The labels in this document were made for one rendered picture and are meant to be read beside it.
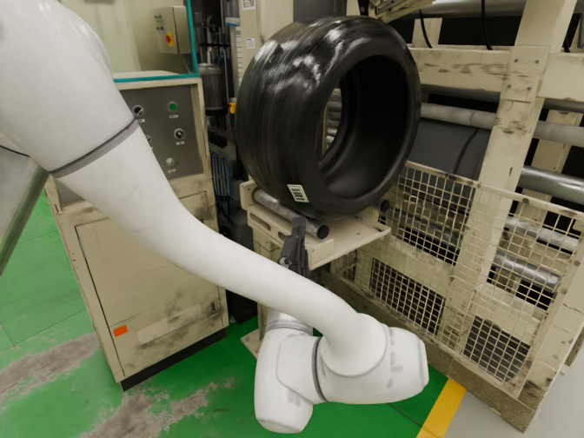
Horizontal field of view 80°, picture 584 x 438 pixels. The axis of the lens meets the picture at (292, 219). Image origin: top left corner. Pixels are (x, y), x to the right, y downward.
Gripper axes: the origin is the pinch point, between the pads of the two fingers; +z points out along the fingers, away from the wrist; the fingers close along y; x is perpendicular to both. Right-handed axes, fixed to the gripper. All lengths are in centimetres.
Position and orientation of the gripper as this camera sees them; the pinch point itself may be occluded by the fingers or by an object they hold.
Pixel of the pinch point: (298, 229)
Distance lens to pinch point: 82.8
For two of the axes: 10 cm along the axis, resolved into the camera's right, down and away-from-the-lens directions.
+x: 9.1, -2.0, -3.5
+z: 0.9, -7.6, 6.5
